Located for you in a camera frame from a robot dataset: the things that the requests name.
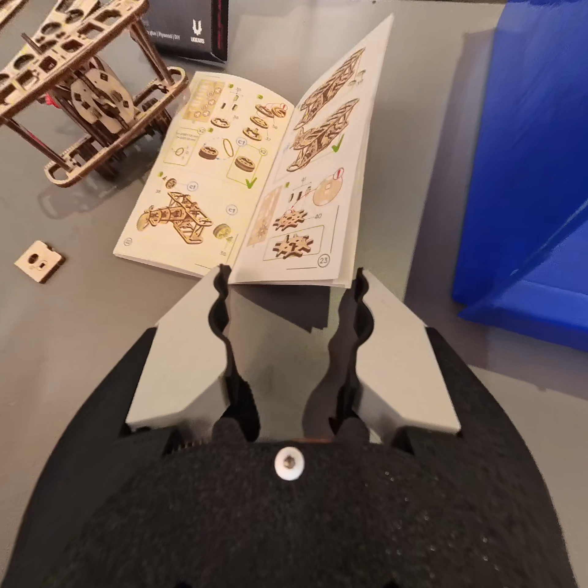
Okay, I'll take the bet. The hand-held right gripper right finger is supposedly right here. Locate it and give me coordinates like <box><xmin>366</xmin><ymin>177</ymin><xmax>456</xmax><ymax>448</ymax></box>
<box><xmin>310</xmin><ymin>268</ymin><xmax>461</xmax><ymax>435</ymax></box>

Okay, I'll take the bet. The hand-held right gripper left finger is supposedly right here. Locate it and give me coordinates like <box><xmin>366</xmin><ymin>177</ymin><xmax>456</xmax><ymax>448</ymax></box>
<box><xmin>125</xmin><ymin>264</ymin><xmax>258</xmax><ymax>439</ymax></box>

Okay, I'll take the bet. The small square wooden piece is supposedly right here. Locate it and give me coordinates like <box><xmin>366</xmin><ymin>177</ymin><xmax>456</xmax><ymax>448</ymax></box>
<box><xmin>14</xmin><ymin>240</ymin><xmax>66</xmax><ymax>284</ymax></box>

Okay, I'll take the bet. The open instruction booklet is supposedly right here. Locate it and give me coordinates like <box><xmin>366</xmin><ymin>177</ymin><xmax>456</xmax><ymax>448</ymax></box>
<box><xmin>113</xmin><ymin>13</ymin><xmax>395</xmax><ymax>289</ymax></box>

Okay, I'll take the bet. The blue plastic bin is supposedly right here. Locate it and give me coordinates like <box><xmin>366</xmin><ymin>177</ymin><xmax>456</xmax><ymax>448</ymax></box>
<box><xmin>451</xmin><ymin>0</ymin><xmax>588</xmax><ymax>353</ymax></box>

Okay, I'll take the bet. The wooden biplane model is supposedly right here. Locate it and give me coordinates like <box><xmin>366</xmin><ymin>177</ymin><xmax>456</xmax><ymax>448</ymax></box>
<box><xmin>0</xmin><ymin>0</ymin><xmax>189</xmax><ymax>188</ymax></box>

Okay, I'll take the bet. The black cardboard box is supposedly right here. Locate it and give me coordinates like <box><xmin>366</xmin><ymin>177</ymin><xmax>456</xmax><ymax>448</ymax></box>
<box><xmin>140</xmin><ymin>0</ymin><xmax>229</xmax><ymax>65</ymax></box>

